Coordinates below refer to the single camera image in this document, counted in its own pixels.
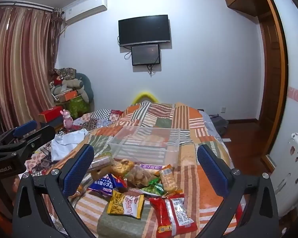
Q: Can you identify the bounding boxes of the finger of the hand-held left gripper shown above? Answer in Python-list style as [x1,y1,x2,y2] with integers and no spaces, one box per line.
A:
[5,125,56,154]
[0,120,38,149]

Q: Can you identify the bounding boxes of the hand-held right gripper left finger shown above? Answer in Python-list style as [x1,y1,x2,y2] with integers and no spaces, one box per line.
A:
[12,143,95,238]

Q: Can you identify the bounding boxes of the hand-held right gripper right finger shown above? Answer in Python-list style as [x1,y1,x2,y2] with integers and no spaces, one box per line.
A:
[196,143,281,238]

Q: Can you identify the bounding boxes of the brown snack box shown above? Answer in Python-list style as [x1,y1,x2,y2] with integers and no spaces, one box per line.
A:
[92,170,112,180]

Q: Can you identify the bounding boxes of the brown cylinder snack packet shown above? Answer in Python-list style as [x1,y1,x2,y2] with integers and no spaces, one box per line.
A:
[88,155,115,173]

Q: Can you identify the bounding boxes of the blue and white snack packet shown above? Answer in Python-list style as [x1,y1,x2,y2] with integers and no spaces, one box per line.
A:
[88,174,127,195]

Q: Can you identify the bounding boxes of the pale cracker packet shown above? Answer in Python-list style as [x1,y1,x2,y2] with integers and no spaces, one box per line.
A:
[155,165,183,195]

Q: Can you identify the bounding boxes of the orange peanut cracker packet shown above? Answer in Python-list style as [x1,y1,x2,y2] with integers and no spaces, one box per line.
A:
[111,159,135,176]

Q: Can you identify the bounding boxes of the yellow chips packet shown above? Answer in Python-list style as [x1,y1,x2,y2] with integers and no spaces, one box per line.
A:
[107,190,145,219]

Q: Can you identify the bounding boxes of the red snack packet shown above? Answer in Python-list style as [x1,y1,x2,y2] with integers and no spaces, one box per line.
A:
[150,194,198,236]

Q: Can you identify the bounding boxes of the green snack packet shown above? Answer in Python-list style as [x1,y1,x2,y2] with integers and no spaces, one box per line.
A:
[140,177,165,196]

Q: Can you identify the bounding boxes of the clear bag of round cookies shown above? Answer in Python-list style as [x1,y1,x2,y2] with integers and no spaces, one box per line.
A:
[125,166,162,187]

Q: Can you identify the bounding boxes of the clear plastic storage box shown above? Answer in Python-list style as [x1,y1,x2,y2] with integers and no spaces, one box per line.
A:
[107,126,181,169]

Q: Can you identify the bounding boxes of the red flat box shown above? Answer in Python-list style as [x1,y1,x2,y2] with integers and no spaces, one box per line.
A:
[38,106,65,123]

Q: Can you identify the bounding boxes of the white cloth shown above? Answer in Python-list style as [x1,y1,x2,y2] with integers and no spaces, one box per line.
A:
[51,128,90,161]

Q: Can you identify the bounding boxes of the pink doll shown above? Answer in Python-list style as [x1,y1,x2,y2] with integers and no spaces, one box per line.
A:
[62,109,74,129]

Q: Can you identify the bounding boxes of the green patterned box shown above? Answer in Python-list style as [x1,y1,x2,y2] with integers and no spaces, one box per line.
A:
[67,97,88,119]

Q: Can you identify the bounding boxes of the grey bag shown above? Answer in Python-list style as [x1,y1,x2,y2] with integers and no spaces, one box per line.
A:
[208,114,230,135]

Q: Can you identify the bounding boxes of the orange flat box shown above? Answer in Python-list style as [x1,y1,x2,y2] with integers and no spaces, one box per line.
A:
[56,90,79,102]

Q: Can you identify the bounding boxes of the patchwork striped bedspread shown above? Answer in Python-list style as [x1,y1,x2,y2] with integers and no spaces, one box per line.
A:
[22,102,246,238]

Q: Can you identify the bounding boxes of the floral checkered blanket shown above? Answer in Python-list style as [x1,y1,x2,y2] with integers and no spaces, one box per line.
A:
[25,109,125,176]

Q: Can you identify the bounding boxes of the grey plush toy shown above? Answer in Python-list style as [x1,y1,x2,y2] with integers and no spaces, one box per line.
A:
[52,78,90,102]

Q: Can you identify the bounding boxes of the striped brown curtain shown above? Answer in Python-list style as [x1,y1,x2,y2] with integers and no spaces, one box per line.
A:
[0,4,65,134]

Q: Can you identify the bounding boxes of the patterned folded cloth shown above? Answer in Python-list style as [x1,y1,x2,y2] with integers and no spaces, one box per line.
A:
[53,67,77,80]

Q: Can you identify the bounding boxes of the grey-blue cushion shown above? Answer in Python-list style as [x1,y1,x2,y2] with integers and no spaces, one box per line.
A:
[72,73,94,103]

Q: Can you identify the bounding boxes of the yellow curved object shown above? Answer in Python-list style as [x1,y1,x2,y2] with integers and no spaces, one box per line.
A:
[133,92,158,103]

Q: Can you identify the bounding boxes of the white air conditioner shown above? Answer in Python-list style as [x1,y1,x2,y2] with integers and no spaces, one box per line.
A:
[62,0,108,23]

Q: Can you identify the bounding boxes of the wooden door frame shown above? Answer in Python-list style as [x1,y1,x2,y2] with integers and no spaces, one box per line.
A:
[257,0,288,171]

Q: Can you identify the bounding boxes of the small black wall monitor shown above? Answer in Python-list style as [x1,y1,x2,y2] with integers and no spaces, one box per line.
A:
[131,44,161,66]

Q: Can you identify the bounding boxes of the large black wall television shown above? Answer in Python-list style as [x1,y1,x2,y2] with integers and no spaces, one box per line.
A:
[118,14,171,47]

